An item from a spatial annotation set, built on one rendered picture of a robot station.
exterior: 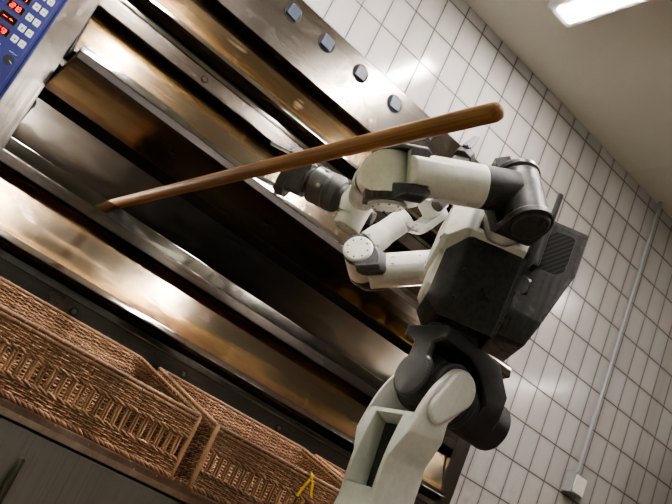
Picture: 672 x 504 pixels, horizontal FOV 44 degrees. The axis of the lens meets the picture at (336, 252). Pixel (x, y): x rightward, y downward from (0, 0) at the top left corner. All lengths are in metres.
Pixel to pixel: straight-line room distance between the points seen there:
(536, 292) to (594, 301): 1.84
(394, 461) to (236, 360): 0.92
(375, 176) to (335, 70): 1.21
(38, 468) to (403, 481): 0.70
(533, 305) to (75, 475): 0.99
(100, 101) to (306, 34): 0.77
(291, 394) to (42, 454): 1.05
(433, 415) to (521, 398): 1.63
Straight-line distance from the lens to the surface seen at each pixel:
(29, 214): 2.28
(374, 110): 2.87
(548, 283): 1.82
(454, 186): 1.63
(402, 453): 1.67
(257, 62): 2.65
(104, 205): 2.33
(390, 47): 2.98
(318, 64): 2.77
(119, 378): 1.81
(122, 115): 2.33
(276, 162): 1.63
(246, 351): 2.51
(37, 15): 2.35
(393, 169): 1.62
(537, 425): 3.37
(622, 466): 3.82
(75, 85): 2.32
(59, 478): 1.74
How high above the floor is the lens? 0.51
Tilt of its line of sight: 21 degrees up
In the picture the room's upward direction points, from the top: 25 degrees clockwise
